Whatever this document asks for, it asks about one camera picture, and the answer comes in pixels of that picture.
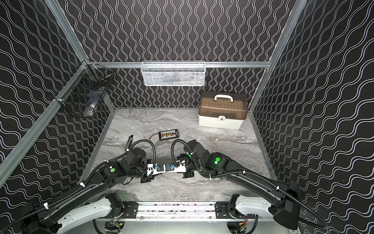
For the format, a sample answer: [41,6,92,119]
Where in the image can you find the black charging board with cable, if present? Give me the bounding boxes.
[149,129,180,141]

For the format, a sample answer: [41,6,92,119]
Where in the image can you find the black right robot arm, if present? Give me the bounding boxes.
[170,139,329,230]

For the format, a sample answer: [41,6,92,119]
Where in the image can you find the white box brown lid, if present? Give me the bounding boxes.
[198,91,248,130]

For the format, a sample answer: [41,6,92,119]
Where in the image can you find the black wire wall basket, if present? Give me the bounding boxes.
[57,64,115,118]

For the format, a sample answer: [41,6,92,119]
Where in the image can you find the white mesh wall basket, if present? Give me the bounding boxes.
[140,60,206,86]

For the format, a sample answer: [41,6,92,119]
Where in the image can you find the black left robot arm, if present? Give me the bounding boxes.
[1,139,156,234]

